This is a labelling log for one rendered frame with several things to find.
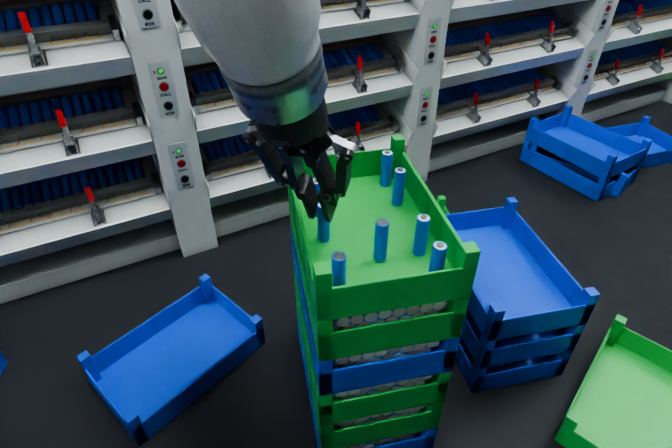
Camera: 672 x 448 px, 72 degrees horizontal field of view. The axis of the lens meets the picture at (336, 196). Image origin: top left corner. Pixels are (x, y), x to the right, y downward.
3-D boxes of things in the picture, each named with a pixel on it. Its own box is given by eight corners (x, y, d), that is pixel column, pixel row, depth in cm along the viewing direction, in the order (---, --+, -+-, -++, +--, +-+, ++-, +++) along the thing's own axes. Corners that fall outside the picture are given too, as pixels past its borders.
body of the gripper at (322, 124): (229, 117, 44) (256, 171, 52) (312, 131, 42) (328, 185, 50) (257, 61, 48) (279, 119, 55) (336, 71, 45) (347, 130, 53)
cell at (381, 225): (377, 227, 60) (375, 264, 64) (391, 225, 61) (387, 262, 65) (373, 218, 62) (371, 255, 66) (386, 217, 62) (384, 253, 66)
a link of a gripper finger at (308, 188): (304, 194, 59) (298, 192, 59) (313, 219, 65) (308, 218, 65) (311, 174, 60) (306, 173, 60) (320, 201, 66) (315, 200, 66)
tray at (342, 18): (415, 28, 122) (433, -21, 111) (181, 66, 99) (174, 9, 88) (379, -16, 131) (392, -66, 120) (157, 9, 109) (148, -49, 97)
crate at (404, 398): (445, 401, 74) (453, 371, 69) (320, 426, 70) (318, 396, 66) (389, 269, 98) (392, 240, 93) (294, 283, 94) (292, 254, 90)
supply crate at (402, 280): (471, 297, 60) (482, 250, 55) (316, 322, 57) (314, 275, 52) (398, 173, 84) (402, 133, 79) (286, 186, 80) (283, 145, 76)
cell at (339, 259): (333, 262, 55) (333, 299, 59) (348, 259, 56) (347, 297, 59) (330, 251, 57) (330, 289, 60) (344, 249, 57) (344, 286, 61)
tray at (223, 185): (403, 153, 144) (417, 122, 133) (209, 208, 121) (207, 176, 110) (372, 107, 153) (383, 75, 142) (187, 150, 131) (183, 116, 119)
